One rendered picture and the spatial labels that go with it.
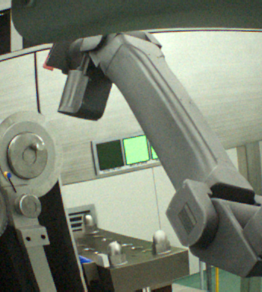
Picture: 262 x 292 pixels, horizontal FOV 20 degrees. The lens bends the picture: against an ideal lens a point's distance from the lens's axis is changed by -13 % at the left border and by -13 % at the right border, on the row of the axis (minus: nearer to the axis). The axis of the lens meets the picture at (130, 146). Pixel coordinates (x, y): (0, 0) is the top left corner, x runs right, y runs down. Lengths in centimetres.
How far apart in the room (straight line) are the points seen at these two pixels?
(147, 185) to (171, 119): 357
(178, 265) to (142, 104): 57
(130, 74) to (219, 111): 95
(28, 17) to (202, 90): 165
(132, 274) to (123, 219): 299
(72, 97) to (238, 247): 46
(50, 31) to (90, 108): 86
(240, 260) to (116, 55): 39
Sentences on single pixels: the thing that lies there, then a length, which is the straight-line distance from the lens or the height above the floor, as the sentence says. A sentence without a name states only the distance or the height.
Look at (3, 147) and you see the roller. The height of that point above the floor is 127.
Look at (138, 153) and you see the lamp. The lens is 171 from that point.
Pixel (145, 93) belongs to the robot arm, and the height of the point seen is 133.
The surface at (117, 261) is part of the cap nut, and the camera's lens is 133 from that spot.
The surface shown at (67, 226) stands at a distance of 132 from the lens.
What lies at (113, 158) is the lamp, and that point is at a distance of 169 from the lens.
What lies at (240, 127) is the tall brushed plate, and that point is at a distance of 186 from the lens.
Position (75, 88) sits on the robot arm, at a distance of 102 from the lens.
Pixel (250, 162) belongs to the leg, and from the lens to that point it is 208.
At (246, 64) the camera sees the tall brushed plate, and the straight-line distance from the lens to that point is 189.
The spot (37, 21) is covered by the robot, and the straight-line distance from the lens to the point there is 15.
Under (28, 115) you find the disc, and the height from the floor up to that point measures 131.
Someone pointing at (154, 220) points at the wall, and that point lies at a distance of 441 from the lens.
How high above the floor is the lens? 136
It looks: 6 degrees down
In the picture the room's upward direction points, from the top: 9 degrees counter-clockwise
